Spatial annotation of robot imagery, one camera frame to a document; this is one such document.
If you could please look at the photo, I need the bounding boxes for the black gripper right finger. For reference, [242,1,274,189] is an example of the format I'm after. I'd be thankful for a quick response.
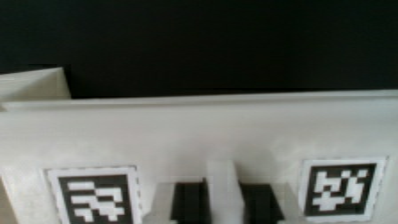
[241,183,285,224]

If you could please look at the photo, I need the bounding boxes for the white cabinet body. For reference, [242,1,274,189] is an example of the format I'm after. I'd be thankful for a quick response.
[0,67,72,102]

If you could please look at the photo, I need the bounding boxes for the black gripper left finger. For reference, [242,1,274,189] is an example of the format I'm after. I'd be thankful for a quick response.
[171,180,212,224]

